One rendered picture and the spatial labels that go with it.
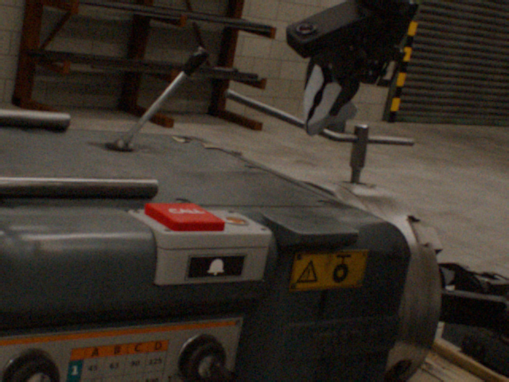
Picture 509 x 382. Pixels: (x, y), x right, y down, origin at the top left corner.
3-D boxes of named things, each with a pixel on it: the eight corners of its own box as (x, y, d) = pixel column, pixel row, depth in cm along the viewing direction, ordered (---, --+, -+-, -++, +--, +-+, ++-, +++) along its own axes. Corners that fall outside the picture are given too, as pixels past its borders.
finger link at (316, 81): (334, 136, 138) (363, 77, 134) (301, 134, 134) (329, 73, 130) (322, 123, 140) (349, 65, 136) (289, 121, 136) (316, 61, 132)
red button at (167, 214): (172, 240, 96) (176, 220, 96) (141, 221, 101) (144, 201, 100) (223, 239, 100) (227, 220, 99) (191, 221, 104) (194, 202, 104)
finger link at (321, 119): (347, 148, 136) (376, 89, 132) (313, 146, 132) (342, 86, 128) (334, 136, 138) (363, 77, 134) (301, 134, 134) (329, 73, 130)
